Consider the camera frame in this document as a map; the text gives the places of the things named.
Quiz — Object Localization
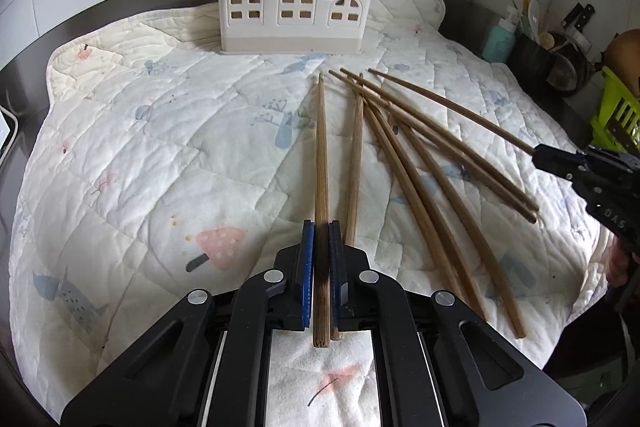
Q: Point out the wooden chopstick long diagonal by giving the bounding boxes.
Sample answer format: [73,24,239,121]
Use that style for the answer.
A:
[329,69,538,223]
[341,68,539,211]
[368,68,535,156]

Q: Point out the person's right hand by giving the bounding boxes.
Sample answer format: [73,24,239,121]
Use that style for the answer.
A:
[606,237,632,288]

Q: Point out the green plastic basket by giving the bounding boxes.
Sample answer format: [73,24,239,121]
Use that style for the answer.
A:
[590,66,639,157]

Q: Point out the wooden chopstick vertical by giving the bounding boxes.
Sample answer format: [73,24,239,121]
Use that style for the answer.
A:
[369,100,490,323]
[349,78,469,295]

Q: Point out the black utensil pot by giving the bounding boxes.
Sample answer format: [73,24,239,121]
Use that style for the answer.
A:
[506,32,591,98]

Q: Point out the wooden chopstick short centre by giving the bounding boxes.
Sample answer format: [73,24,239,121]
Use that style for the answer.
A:
[387,110,528,339]

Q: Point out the white quilted mat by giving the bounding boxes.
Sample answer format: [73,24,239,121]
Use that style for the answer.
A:
[9,0,613,426]

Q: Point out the teal soap bottle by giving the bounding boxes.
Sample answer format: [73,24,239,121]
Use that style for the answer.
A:
[482,6,520,63]

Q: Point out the white rice spoon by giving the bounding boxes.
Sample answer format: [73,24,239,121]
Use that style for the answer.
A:
[521,0,539,42]

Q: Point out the beige house-shaped utensil holder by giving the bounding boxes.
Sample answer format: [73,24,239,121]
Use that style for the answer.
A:
[214,0,378,56]

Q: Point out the white microwave oven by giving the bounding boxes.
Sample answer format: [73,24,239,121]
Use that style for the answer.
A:
[0,106,20,165]

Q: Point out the black handled knife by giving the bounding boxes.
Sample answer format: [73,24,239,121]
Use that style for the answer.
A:
[561,3,596,35]

